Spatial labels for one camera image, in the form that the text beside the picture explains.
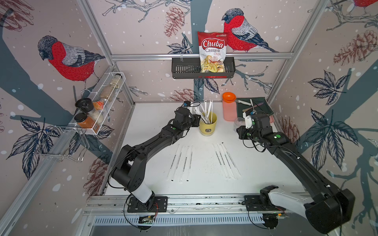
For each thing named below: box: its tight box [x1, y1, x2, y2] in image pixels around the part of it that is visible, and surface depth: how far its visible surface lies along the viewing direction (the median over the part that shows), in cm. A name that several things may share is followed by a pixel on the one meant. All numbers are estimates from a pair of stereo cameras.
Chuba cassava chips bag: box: [197, 31, 228, 73], surface depth 85 cm
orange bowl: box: [222, 91, 237, 104], surface depth 120 cm
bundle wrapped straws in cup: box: [193, 99, 214, 124], surface depth 95 cm
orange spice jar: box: [74, 112, 100, 133], surface depth 62 cm
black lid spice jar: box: [74, 97, 95, 113], surface depth 63 cm
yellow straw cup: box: [199, 111, 218, 137], surface depth 96 cm
